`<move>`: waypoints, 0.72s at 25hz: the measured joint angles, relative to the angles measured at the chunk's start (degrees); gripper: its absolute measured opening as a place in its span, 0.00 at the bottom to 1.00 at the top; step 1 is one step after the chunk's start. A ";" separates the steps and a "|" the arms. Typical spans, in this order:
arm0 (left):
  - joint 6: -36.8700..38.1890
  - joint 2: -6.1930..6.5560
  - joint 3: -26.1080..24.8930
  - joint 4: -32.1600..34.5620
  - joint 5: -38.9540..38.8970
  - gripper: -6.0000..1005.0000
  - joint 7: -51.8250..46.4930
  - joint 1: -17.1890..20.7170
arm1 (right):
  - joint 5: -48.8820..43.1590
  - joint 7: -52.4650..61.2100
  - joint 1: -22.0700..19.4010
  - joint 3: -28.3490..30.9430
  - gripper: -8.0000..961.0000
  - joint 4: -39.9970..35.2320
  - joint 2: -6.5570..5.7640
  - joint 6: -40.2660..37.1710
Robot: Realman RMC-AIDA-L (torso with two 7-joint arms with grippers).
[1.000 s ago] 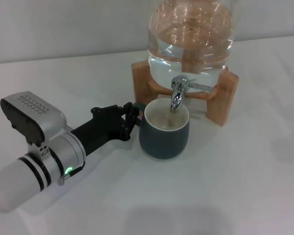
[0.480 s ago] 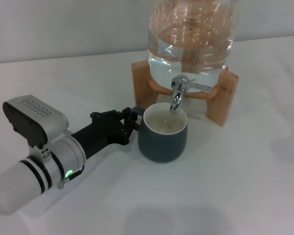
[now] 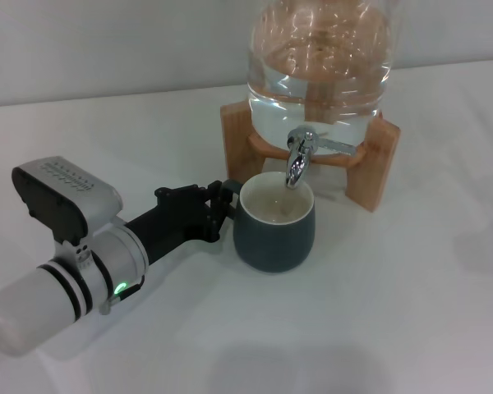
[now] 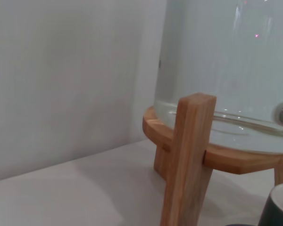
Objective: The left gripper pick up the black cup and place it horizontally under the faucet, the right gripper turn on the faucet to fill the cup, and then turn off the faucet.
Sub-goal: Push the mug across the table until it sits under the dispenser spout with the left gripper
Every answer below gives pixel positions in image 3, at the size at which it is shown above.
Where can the light wooden jar stand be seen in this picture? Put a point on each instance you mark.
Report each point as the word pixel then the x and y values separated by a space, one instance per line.
pixel 238 147

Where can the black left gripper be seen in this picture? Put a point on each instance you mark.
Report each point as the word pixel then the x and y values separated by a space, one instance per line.
pixel 172 225

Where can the grey wrist camera housing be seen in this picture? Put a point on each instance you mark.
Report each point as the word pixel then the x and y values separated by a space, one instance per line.
pixel 65 193

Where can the clear glass water jar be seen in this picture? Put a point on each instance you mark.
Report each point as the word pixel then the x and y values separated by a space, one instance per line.
pixel 316 61

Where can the dark teal ceramic mug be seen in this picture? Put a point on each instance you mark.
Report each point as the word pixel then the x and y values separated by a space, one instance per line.
pixel 275 250

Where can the chrome faucet tap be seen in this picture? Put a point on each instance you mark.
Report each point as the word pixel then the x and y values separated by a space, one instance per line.
pixel 299 164

